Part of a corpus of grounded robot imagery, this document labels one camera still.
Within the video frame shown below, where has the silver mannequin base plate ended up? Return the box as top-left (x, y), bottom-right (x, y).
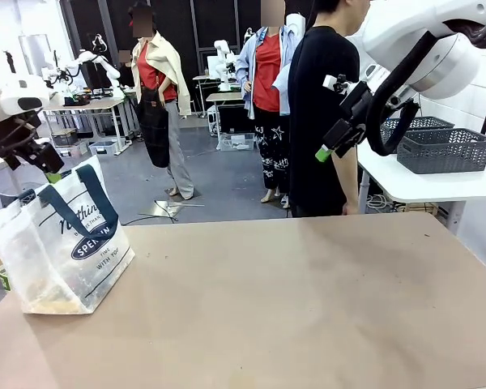
top-left (153, 199), bottom-right (206, 218)

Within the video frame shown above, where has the tan food item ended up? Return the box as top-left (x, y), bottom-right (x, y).
top-left (23, 279), bottom-right (84, 314)

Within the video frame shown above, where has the white robot arm black gripper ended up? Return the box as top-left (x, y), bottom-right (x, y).
top-left (44, 34), bottom-right (122, 98)

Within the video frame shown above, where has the small background work table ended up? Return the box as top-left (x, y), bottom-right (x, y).
top-left (205, 92), bottom-right (244, 139)

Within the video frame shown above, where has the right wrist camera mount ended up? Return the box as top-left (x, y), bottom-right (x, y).
top-left (322, 74), bottom-right (373, 122)

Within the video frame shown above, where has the person's right forearm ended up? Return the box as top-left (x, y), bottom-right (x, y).
top-left (330, 152), bottom-right (360, 206)

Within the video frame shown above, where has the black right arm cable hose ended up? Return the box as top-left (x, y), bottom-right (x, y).
top-left (366, 19), bottom-right (486, 157)

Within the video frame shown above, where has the white storage crate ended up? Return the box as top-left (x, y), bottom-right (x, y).
top-left (87, 139), bottom-right (121, 157)

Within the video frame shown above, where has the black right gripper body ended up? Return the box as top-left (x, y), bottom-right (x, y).
top-left (322, 118), bottom-right (368, 160)

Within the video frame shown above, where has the person in black shirt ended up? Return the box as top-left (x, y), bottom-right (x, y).
top-left (287, 0), bottom-right (370, 218)

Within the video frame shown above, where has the white side table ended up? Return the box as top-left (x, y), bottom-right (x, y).
top-left (356, 139), bottom-right (486, 216)

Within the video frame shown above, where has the dark grey plastic basket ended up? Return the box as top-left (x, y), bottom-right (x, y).
top-left (380, 116), bottom-right (455, 143)
top-left (396, 128), bottom-right (486, 175)

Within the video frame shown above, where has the mannequin with blue shirt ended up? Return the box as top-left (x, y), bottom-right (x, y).
top-left (235, 0), bottom-right (305, 210)

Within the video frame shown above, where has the translucent white shopping bag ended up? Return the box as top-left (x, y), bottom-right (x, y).
top-left (0, 152), bottom-right (136, 316)

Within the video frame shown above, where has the long background workbench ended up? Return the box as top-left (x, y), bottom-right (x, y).
top-left (42, 96), bottom-right (134, 157)

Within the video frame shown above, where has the mannequin with cream jacket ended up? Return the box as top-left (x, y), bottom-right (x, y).
top-left (127, 0), bottom-right (195, 202)

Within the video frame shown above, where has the clear plastic storage box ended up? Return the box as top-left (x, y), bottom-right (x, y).
top-left (218, 132), bottom-right (256, 152)

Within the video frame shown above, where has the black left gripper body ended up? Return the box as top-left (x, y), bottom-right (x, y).
top-left (0, 140), bottom-right (66, 174)

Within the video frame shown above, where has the person in dark clothes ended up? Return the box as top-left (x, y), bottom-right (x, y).
top-left (117, 50), bottom-right (137, 88)

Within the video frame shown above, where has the grey storage crate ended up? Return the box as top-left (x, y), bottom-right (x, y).
top-left (50, 128), bottom-right (88, 159)

